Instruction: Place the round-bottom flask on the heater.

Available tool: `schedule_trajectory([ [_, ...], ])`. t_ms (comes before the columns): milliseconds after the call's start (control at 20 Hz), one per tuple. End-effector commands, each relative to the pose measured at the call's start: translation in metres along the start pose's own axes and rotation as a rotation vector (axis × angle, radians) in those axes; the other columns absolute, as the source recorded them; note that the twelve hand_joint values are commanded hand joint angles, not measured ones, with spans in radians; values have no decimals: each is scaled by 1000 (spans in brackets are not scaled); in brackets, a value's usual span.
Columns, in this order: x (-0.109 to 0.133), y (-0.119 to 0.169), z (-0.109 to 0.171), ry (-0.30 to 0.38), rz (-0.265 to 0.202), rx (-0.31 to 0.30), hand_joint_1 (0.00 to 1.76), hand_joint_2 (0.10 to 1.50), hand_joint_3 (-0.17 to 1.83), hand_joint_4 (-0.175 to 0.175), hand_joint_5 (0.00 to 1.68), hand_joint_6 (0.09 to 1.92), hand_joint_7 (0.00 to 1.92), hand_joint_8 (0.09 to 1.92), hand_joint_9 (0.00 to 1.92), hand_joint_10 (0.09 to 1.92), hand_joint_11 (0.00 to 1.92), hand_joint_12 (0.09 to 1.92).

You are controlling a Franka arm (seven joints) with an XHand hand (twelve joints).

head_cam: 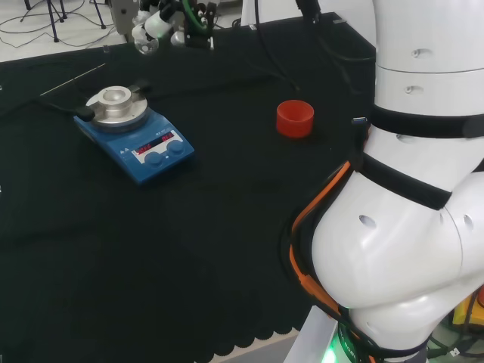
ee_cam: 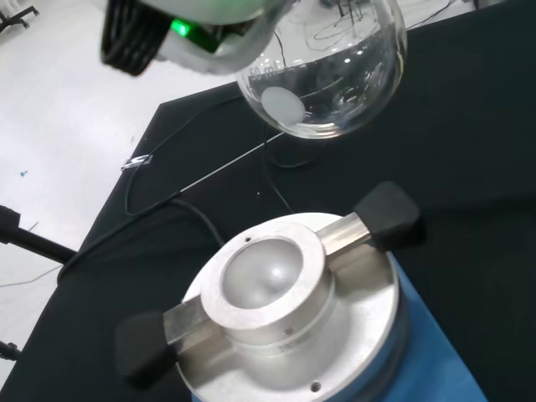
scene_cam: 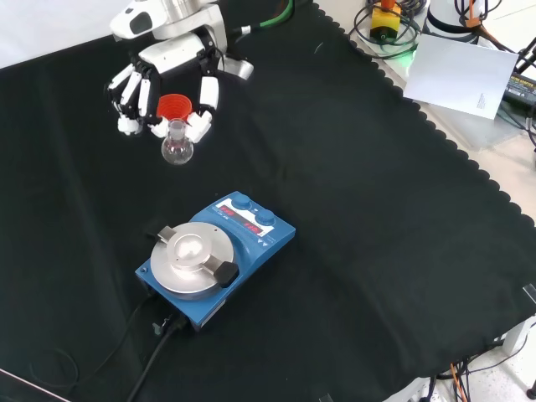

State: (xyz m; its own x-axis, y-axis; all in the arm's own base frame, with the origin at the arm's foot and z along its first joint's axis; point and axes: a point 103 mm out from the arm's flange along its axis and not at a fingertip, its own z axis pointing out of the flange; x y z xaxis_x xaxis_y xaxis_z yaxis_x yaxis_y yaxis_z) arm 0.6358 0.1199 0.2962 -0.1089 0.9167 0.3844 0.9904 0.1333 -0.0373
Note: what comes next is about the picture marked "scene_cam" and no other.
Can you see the black power adapter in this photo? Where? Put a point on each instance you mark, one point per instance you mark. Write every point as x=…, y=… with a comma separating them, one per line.
x=521, y=90

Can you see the yellow stop button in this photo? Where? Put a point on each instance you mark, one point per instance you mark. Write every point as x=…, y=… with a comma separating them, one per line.
x=384, y=23

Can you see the black bench cloth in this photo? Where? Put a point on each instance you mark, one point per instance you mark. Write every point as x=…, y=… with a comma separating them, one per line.
x=356, y=230

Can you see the heater with blue base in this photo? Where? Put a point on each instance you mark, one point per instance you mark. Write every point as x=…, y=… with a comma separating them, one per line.
x=259, y=243

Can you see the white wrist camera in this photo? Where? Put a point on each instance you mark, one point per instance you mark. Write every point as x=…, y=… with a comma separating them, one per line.
x=132, y=19

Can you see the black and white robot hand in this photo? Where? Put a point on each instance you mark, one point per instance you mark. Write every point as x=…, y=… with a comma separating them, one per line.
x=176, y=52

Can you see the pale board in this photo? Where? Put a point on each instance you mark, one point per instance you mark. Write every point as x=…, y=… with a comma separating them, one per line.
x=456, y=75

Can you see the clear glass round-bottom flask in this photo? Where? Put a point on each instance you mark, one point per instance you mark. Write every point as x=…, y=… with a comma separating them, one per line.
x=177, y=151

